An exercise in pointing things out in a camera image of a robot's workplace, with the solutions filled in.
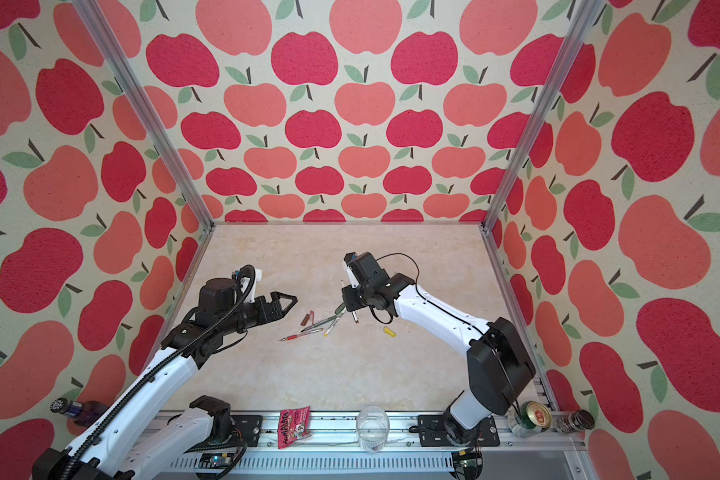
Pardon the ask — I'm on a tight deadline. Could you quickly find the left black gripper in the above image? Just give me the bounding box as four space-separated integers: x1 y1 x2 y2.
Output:
219 292 298 336

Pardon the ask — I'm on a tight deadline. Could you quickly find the white pen brown end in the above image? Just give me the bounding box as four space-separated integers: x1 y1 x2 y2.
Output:
341 280 359 325

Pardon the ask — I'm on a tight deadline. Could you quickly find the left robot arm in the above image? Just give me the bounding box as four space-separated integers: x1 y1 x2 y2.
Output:
31 265 298 479

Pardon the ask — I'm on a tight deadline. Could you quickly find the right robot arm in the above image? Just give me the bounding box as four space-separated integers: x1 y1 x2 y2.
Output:
342 252 536 434

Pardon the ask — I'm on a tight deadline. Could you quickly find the green marker pen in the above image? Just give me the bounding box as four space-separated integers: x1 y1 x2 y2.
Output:
302 315 337 333

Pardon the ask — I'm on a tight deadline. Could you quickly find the red gel pen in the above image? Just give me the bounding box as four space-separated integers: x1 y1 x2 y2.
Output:
279 329 323 342

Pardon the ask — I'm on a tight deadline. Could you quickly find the pink snack packet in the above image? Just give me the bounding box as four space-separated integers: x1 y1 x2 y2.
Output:
277 406 311 449

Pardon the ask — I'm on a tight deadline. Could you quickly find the clear plastic cup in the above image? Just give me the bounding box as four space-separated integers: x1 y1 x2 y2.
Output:
356 406 390 454

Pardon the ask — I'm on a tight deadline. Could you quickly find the green drink can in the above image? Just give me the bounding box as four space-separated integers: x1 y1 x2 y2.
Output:
507 401 552 438

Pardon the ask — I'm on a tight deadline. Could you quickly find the purple bottle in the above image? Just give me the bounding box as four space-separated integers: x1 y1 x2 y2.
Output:
50 397 108 428

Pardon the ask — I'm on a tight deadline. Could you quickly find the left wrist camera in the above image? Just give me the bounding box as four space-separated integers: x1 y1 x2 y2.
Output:
232 268 263 303

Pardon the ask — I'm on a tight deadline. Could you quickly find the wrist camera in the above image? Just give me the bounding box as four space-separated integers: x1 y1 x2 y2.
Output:
232 268 263 303
344 252 372 288

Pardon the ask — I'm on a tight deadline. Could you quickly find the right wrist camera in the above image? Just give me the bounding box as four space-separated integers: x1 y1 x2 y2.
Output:
344 252 372 288

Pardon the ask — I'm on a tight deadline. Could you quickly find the right thin black cable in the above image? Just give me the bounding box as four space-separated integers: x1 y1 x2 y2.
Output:
369 251 517 415

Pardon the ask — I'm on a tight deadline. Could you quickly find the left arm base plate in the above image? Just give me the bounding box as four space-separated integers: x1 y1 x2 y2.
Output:
178 413 264 449

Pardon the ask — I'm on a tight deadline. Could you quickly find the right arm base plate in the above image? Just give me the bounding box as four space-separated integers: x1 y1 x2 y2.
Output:
409 414 500 449

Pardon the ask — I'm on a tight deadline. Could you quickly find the aluminium front rail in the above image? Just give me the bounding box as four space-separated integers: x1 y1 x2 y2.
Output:
89 410 589 480

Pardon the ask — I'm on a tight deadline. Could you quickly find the left aluminium corner post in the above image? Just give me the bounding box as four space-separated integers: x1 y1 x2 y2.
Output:
72 0 215 232

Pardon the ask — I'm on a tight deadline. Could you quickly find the aluminium corner post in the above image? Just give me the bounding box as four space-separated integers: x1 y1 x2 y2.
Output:
72 0 215 232
480 0 605 238

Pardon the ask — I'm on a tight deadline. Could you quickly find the right aluminium corner post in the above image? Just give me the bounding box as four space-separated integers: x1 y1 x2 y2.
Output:
480 0 605 238

